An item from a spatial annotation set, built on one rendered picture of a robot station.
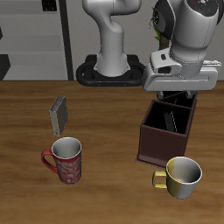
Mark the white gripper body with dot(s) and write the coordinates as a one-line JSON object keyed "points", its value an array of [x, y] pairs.
{"points": [[175, 83]]}

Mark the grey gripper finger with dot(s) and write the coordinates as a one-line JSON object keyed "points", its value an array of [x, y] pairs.
{"points": [[191, 93], [160, 94]]}

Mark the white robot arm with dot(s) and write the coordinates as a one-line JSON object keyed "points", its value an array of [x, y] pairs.
{"points": [[112, 43]]}

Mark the dark slim book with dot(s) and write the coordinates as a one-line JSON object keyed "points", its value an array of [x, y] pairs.
{"points": [[170, 121]]}

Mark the dark brown desk caddy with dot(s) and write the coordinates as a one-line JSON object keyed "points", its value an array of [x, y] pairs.
{"points": [[162, 144]]}

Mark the black book with grey cover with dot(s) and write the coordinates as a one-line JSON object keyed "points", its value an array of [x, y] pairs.
{"points": [[59, 116]]}

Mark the green pot plant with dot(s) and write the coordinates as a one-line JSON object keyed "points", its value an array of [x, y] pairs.
{"points": [[163, 42]]}

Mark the yellow and white mug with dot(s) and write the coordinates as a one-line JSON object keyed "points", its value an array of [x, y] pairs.
{"points": [[182, 180]]}

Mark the red patterned mug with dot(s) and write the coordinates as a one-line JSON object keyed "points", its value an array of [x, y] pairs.
{"points": [[68, 167]]}

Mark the grey shelf unit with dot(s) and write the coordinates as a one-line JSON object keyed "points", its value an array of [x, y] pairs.
{"points": [[32, 43]]}

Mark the small black box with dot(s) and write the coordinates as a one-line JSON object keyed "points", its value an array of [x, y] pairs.
{"points": [[49, 5]]}

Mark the dark block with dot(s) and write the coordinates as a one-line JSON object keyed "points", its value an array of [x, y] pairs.
{"points": [[4, 66]]}

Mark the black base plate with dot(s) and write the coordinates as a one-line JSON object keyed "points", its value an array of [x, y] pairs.
{"points": [[83, 76]]}

